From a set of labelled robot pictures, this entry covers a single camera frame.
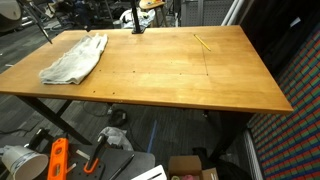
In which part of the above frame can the black pen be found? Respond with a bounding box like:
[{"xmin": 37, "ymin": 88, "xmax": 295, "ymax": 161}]
[{"xmin": 108, "ymin": 153, "xmax": 136, "ymax": 180}]

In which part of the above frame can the black camera stand pole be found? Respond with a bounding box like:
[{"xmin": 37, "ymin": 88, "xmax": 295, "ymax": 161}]
[{"xmin": 129, "ymin": 0, "xmax": 147, "ymax": 35}]

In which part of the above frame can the black clamp handle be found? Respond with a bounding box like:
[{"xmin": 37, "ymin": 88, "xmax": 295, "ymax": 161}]
[{"xmin": 28, "ymin": 127, "xmax": 52, "ymax": 150}]

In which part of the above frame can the black orange bar clamp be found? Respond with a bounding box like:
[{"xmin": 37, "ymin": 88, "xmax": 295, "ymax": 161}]
[{"xmin": 83, "ymin": 133, "xmax": 110, "ymax": 174}]

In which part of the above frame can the black table frame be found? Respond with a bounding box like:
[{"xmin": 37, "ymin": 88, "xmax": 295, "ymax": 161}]
[{"xmin": 15, "ymin": 95, "xmax": 254, "ymax": 163}]

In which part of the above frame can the white plastic bag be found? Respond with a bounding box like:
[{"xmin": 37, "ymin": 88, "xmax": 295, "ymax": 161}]
[{"xmin": 99, "ymin": 126, "xmax": 134, "ymax": 152}]

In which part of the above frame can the white slotted rail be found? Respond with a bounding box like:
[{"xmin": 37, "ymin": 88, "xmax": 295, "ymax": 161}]
[{"xmin": 243, "ymin": 128, "xmax": 267, "ymax": 180}]

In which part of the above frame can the white flat box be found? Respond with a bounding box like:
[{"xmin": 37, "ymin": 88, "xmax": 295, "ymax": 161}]
[{"xmin": 130, "ymin": 164, "xmax": 168, "ymax": 180}]

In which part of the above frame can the yellow pencil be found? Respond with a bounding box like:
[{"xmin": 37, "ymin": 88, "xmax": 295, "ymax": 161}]
[{"xmin": 193, "ymin": 33, "xmax": 212, "ymax": 52}]

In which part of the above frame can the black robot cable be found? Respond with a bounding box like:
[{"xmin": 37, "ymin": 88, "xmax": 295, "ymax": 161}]
[{"xmin": 18, "ymin": 0, "xmax": 54, "ymax": 45}]

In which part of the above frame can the white woven cloth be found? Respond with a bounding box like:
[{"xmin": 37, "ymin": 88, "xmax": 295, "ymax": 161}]
[{"xmin": 39, "ymin": 32, "xmax": 109, "ymax": 85}]

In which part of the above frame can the small open cardboard box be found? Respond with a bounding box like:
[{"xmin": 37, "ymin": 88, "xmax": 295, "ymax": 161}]
[{"xmin": 167, "ymin": 154, "xmax": 220, "ymax": 180}]

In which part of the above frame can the blue floor tape strip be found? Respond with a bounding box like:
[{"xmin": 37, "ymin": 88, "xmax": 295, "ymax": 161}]
[{"xmin": 147, "ymin": 119, "xmax": 158, "ymax": 154}]

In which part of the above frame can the white leaning pipe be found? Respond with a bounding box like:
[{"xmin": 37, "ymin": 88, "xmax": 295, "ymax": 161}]
[
  {"xmin": 229, "ymin": 0, "xmax": 250, "ymax": 26},
  {"xmin": 221, "ymin": 0, "xmax": 242, "ymax": 26}
]

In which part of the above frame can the black perforated plate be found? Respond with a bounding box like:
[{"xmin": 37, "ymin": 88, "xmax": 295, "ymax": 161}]
[{"xmin": 64, "ymin": 146, "xmax": 156, "ymax": 180}]

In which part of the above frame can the round wooden side table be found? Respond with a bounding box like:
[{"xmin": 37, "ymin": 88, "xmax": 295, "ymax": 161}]
[{"xmin": 138, "ymin": 0, "xmax": 168, "ymax": 27}]

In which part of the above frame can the white paper cup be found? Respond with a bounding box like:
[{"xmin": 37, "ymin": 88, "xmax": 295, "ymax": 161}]
[{"xmin": 1, "ymin": 144, "xmax": 50, "ymax": 180}]

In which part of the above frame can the black curtain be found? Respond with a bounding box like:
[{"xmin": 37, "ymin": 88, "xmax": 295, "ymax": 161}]
[{"xmin": 239, "ymin": 0, "xmax": 320, "ymax": 78}]

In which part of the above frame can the grey perforated metal panel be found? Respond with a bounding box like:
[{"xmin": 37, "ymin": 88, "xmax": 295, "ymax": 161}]
[{"xmin": 179, "ymin": 0, "xmax": 234, "ymax": 27}]

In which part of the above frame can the black power adapter with cable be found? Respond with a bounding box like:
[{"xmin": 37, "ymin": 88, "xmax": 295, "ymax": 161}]
[{"xmin": 81, "ymin": 100, "xmax": 129, "ymax": 128}]

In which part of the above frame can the crumpled white sheet pile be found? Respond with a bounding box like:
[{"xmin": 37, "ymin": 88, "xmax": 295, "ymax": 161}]
[{"xmin": 119, "ymin": 8, "xmax": 156, "ymax": 30}]

